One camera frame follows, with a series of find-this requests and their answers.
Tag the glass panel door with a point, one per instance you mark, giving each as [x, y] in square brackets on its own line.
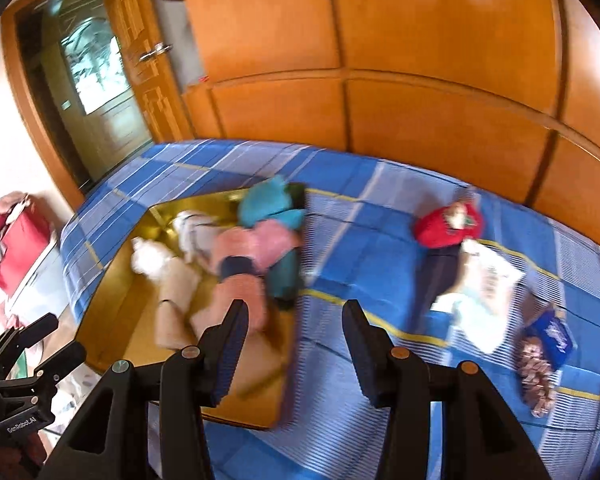
[95, 70]

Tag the blue plaid bed sheet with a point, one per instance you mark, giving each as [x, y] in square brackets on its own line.
[380, 200]

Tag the metal door knob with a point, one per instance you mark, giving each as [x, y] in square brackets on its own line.
[155, 52]

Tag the red bag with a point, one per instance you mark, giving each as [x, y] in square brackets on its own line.
[20, 247]

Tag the wooden door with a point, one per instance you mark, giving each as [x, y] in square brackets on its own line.
[145, 10]

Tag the beige printed sock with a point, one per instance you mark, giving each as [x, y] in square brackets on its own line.
[175, 310]

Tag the red plush toy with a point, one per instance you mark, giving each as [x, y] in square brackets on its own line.
[435, 232]

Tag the white wet wipes pack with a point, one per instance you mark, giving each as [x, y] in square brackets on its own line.
[485, 290]

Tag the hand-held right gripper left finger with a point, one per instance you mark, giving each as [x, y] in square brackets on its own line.
[230, 350]

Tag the teal teddy bear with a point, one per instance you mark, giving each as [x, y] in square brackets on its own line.
[265, 205]

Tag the wooden wardrobe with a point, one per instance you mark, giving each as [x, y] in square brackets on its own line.
[430, 35]

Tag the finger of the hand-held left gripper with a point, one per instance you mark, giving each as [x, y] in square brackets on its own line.
[25, 335]
[55, 367]

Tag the blue tissue pack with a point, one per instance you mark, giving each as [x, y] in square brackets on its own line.
[552, 335]

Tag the pink cloth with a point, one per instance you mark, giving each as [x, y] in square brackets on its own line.
[275, 242]

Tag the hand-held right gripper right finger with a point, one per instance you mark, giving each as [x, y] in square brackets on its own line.
[365, 350]

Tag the white patterned bag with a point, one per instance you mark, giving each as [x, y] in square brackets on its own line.
[75, 400]

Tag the white plastic bag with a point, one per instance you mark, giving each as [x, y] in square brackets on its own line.
[150, 257]

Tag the gold rectangular box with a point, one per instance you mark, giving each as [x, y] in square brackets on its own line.
[125, 320]

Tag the pink and navy sock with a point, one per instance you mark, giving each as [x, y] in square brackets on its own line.
[240, 295]

